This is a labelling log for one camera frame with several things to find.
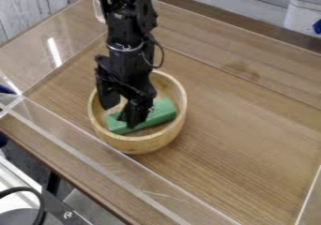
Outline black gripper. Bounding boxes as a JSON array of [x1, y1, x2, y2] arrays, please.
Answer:
[[94, 42, 156, 128]]

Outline green rectangular block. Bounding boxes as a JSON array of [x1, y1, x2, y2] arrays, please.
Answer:
[[105, 97, 176, 135]]

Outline brown wooden bowl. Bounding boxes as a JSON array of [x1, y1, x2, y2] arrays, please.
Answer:
[[88, 71, 187, 155]]

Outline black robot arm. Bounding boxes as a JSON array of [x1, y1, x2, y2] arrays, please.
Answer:
[[94, 0, 161, 128]]

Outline blue object at left edge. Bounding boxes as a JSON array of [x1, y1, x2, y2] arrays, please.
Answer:
[[0, 84, 14, 94]]

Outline blue object at edge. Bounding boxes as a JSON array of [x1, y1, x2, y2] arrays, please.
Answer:
[[0, 84, 14, 94], [311, 19, 321, 35]]

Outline black table leg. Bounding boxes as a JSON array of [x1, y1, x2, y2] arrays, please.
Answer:
[[46, 172, 61, 196]]

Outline white cylindrical container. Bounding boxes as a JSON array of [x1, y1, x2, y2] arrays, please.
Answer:
[[283, 0, 321, 38]]

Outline blue object at right edge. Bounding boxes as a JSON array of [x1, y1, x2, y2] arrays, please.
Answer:
[[311, 19, 321, 35]]

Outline clear acrylic enclosure walls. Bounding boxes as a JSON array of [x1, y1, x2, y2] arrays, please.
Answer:
[[0, 0, 321, 225]]

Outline grey metal base plate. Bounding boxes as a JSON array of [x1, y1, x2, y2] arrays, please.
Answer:
[[41, 189, 92, 225]]

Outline black cable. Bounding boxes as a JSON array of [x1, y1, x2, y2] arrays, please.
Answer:
[[0, 186, 46, 225]]

